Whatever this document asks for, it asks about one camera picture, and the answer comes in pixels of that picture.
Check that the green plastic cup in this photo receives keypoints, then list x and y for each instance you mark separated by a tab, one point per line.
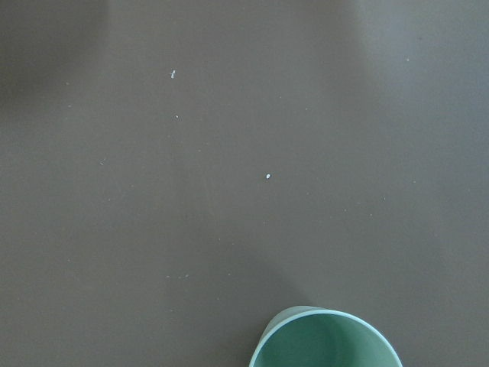
315	336

